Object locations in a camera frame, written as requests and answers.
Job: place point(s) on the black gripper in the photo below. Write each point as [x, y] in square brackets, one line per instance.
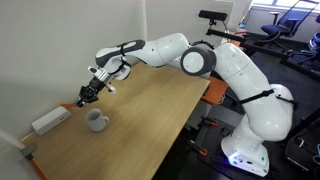
[91, 89]

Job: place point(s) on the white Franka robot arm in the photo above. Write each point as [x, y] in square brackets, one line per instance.
[253, 86]

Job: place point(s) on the white ceramic mug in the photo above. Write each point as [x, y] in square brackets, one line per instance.
[95, 120]

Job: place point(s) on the white power strip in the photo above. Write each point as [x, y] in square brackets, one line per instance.
[51, 120]

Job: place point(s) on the orange seat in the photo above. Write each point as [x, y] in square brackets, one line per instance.
[216, 90]

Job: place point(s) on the blue office chair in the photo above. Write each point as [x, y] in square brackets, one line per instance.
[283, 23]

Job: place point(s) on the black case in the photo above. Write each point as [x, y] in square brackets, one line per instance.
[303, 150]

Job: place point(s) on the grey table clamp bracket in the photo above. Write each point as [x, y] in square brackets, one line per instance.
[28, 151]

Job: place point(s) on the white angled post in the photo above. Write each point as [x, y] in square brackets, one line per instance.
[11, 138]

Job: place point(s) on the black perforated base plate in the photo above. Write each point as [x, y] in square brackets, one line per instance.
[216, 140]

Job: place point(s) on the black camera on stand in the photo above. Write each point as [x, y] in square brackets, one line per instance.
[213, 15]

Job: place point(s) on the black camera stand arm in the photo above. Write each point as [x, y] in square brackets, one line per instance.
[225, 33]

